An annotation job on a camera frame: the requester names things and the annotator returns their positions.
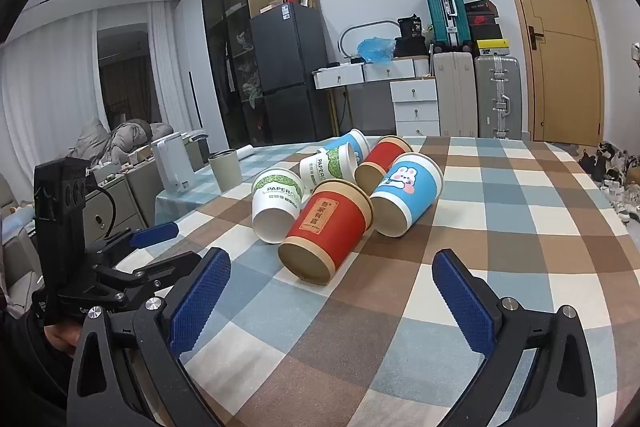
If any black bag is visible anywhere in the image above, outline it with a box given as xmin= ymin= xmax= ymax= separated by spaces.
xmin=394 ymin=13 xmax=431 ymax=58

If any teal suitcase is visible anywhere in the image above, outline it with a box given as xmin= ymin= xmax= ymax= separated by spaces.
xmin=421 ymin=0 xmax=473 ymax=48

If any beige sofa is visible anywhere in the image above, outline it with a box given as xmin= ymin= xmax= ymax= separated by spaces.
xmin=0 ymin=172 xmax=42 ymax=313

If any beige suitcase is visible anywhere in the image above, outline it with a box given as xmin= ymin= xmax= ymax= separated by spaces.
xmin=431 ymin=52 xmax=476 ymax=138

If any blue plastic bag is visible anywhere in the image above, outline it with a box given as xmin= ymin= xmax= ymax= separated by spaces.
xmin=357 ymin=37 xmax=397 ymax=64

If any white wardrobe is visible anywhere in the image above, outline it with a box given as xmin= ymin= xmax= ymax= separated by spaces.
xmin=174 ymin=0 xmax=228 ymax=148

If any oval metal frame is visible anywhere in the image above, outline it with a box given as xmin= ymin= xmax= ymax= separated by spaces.
xmin=340 ymin=21 xmax=398 ymax=58

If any white appliance box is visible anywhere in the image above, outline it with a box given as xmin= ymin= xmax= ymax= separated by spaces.
xmin=151 ymin=133 xmax=193 ymax=194

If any blue paper cup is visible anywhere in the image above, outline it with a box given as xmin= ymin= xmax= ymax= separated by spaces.
xmin=370 ymin=152 xmax=445 ymax=238
xmin=320 ymin=128 xmax=371 ymax=168

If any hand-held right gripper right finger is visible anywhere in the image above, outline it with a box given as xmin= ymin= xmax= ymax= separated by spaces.
xmin=431 ymin=249 xmax=599 ymax=427

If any white sheer curtain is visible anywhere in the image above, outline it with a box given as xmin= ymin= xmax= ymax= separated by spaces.
xmin=0 ymin=9 xmax=108 ymax=170
xmin=147 ymin=0 xmax=193 ymax=130

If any red paper cup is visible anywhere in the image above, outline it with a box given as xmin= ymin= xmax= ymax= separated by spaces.
xmin=277 ymin=178 xmax=375 ymax=285
xmin=354 ymin=135 xmax=413 ymax=196

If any person's left hand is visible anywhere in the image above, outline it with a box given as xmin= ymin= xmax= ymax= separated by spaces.
xmin=49 ymin=323 xmax=84 ymax=352

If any white drawer unit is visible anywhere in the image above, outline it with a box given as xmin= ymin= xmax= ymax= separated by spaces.
xmin=390 ymin=79 xmax=441 ymax=138

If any pile of shoes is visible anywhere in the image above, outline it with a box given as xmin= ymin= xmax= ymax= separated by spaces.
xmin=577 ymin=139 xmax=640 ymax=224

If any grey bedding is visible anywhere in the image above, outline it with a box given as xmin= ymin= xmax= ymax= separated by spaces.
xmin=70 ymin=117 xmax=173 ymax=168

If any checked tablecloth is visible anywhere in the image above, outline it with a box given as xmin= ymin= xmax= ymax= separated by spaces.
xmin=115 ymin=134 xmax=640 ymax=427

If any white green paper cup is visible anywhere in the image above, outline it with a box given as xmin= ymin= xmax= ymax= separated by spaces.
xmin=299 ymin=143 xmax=358 ymax=190
xmin=251 ymin=168 xmax=306 ymax=245

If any black cable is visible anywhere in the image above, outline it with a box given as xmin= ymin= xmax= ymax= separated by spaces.
xmin=87 ymin=184 xmax=117 ymax=239

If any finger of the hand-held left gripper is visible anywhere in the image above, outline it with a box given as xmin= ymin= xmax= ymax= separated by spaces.
xmin=100 ymin=251 xmax=204 ymax=301
xmin=87 ymin=222 xmax=180 ymax=269

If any white desk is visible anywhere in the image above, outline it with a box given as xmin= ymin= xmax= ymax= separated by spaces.
xmin=312 ymin=57 xmax=435 ymax=138

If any grey side cabinet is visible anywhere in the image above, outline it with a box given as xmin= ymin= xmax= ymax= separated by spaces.
xmin=80 ymin=177 xmax=148 ymax=253

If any silver suitcase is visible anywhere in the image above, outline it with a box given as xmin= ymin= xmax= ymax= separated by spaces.
xmin=473 ymin=55 xmax=523 ymax=140

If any grey green tumbler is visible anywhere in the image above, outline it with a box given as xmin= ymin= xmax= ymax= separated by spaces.
xmin=208 ymin=149 xmax=243 ymax=194

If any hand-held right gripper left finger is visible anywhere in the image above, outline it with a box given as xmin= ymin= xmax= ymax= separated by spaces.
xmin=66 ymin=247 xmax=233 ymax=427

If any black glass cabinet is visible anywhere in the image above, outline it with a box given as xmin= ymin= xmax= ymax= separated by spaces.
xmin=200 ymin=0 xmax=281 ymax=148

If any wooden door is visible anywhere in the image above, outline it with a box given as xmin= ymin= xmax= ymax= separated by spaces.
xmin=487 ymin=0 xmax=603 ymax=146

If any black fridge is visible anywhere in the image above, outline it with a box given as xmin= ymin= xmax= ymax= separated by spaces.
xmin=249 ymin=2 xmax=335 ymax=145

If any person's left forearm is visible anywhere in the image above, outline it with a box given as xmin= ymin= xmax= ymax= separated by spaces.
xmin=0 ymin=302 xmax=77 ymax=427

